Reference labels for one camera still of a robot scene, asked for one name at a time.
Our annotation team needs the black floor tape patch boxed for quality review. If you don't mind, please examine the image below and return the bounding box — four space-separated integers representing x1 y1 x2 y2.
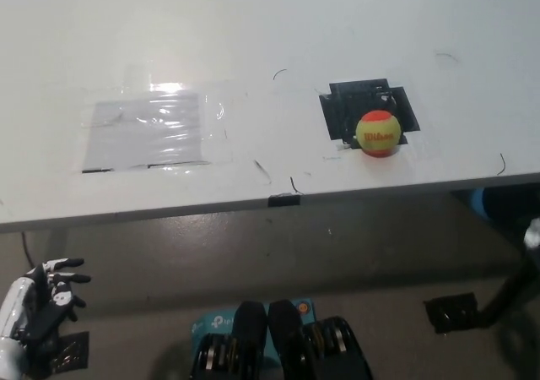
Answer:
423 291 486 335
49 331 90 373

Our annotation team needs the blue object under table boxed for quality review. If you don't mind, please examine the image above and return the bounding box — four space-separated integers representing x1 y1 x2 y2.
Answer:
471 188 493 220

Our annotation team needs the orange yellow Wilson tennis ball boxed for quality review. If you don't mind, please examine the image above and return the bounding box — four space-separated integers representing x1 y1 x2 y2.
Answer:
354 109 402 160

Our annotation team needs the black tape square patch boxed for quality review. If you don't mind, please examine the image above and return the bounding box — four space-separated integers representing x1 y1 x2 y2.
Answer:
318 77 422 151

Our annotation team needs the robot left white black hand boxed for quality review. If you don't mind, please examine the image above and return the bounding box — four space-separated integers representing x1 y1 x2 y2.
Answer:
0 257 93 344

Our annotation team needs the thin dark cable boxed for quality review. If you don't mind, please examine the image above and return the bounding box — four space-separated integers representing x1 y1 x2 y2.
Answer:
20 230 35 268

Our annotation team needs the teal tp-link box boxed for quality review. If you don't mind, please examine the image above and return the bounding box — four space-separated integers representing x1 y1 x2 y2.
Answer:
192 297 316 362

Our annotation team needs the small black edge tape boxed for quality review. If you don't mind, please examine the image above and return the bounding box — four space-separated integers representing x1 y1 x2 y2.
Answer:
267 193 302 209

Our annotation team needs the grey sheet under clear tape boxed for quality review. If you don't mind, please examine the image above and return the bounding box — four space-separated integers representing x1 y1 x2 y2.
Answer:
79 79 235 175

